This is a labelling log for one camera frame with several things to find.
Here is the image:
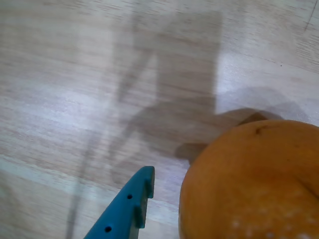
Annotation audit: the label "small smooth orange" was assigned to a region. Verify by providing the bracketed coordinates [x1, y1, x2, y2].
[178, 119, 319, 239]

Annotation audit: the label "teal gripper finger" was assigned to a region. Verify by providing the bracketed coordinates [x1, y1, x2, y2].
[83, 166, 156, 239]

